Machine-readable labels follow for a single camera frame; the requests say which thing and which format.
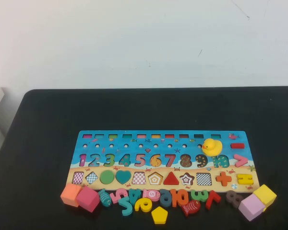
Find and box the yellow pentagon piece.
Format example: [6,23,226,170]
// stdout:
[151,206,169,225]

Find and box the teal heart piece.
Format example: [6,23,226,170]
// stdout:
[115,170,132,185]

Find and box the red triangle piece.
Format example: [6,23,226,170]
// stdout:
[162,171,180,186]

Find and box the green circle piece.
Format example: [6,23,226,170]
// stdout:
[99,170,115,185]

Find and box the colourful wooden puzzle board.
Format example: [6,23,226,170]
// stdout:
[69,130,261,193]

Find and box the teal number four piece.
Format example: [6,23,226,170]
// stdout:
[128,188,143,204]

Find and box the pink number five piece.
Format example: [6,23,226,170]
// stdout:
[111,188,128,204]

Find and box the orange number ten piece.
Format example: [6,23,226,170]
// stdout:
[170,188,190,208]

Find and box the yellow number six piece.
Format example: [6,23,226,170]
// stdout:
[134,198,152,213]

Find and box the teal number two piece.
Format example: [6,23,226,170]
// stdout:
[118,196,135,217]

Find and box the green number three piece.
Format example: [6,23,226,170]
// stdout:
[191,189,210,201]

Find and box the orange plus sign piece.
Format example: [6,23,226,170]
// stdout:
[215,171,232,187]

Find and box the pink greater-than sign piece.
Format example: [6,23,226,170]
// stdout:
[233,154,249,167]

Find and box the red number seven piece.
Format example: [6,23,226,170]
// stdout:
[204,190,222,211]

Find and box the yellow equals sign piece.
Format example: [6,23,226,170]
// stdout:
[237,173,254,185]

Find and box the brown number eight piece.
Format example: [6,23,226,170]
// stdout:
[225,191,244,207]

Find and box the yellow rubber duck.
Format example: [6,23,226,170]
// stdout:
[202,138,223,158]

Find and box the pink wooden fish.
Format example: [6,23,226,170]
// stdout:
[141,188,162,202]

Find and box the teal wooden fish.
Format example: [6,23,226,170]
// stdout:
[97,188,113,207]

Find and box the crimson wooden cube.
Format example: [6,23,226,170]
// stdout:
[75,186,101,213]

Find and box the red wooden fish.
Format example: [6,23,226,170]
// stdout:
[181,200,202,218]

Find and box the orange wooden cube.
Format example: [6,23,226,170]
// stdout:
[60,184,84,207]

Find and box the lilac wooden cube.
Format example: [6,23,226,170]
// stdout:
[237,193,264,223]

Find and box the yellow wooden cube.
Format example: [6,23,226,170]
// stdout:
[252,184,278,213]

